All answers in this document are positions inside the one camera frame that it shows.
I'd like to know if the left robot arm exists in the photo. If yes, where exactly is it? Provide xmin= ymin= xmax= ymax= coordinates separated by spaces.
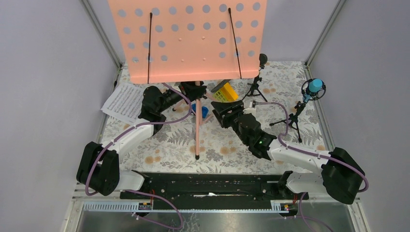
xmin=76 ymin=81 xmax=207 ymax=199

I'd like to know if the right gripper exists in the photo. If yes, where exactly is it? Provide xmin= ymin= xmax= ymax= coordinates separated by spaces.
xmin=211 ymin=100 xmax=249 ymax=145

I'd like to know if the yellow toy block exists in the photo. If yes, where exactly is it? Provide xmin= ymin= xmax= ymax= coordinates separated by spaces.
xmin=220 ymin=83 xmax=238 ymax=102

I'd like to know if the sheet music page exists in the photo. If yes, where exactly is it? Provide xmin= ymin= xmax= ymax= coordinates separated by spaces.
xmin=101 ymin=83 xmax=145 ymax=124

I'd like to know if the pink music stand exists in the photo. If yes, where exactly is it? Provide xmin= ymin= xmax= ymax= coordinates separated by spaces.
xmin=107 ymin=0 xmax=268 ymax=161

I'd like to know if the black page holder wire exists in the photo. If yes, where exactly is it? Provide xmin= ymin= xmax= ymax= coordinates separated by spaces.
xmin=227 ymin=8 xmax=243 ymax=80
xmin=146 ymin=12 xmax=153 ymax=85

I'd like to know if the black microphone on tripod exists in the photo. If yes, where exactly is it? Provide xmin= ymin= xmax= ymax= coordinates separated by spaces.
xmin=242 ymin=53 xmax=268 ymax=102

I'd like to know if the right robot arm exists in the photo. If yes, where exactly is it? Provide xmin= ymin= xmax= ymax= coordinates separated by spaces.
xmin=211 ymin=101 xmax=369 ymax=204

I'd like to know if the white slotted cable duct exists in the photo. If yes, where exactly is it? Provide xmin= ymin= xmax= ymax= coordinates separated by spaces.
xmin=83 ymin=201 xmax=290 ymax=214

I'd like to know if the floral table cloth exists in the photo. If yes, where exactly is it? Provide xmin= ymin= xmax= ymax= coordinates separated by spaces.
xmin=93 ymin=60 xmax=327 ymax=175

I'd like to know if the black left page holder wire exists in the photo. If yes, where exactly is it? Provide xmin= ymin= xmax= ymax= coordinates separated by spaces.
xmin=146 ymin=12 xmax=153 ymax=85

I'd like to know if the green toy grid piece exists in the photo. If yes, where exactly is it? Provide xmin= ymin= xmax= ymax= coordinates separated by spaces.
xmin=213 ymin=89 xmax=228 ymax=102

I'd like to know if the blue toy car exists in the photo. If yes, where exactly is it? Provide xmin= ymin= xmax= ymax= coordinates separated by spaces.
xmin=191 ymin=103 xmax=209 ymax=119

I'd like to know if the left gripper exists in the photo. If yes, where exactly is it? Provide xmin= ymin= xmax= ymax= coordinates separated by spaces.
xmin=158 ymin=78 xmax=207 ymax=113

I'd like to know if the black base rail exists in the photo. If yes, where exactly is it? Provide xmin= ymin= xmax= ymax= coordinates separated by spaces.
xmin=120 ymin=171 xmax=308 ymax=204

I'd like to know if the black right page holder wire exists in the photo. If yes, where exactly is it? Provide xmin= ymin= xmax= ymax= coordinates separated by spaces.
xmin=227 ymin=8 xmax=243 ymax=80

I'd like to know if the blue microphone on tripod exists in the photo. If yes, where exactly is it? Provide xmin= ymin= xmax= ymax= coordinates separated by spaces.
xmin=269 ymin=78 xmax=326 ymax=143

